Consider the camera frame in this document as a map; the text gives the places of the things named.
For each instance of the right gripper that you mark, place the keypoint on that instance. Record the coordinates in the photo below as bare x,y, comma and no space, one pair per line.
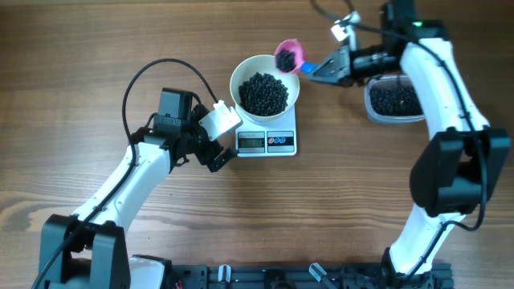
340,65

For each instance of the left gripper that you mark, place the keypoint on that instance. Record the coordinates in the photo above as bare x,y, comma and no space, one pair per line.
205,156

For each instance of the pink scoop blue handle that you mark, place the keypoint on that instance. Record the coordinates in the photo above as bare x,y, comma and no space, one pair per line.
301,64

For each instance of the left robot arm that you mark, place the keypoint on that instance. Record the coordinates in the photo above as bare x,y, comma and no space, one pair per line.
87,249

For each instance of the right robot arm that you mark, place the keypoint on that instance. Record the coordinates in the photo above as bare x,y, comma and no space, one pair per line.
458,170

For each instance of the white digital kitchen scale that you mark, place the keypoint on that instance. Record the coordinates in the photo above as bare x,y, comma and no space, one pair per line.
277,138

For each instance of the black beans in scoop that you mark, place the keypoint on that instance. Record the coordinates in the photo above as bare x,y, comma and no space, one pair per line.
285,61

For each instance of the black beans in bowl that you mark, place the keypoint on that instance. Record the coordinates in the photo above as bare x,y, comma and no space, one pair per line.
263,95

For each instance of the white bowl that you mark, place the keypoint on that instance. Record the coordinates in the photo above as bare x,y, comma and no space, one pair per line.
263,64

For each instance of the black beans in container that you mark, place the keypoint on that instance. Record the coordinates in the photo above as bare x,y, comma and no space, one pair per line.
398,101

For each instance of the clear plastic bean container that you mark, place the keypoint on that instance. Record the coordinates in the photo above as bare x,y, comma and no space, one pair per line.
388,81

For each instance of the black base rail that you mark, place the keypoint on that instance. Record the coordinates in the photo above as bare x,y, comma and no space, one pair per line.
360,275

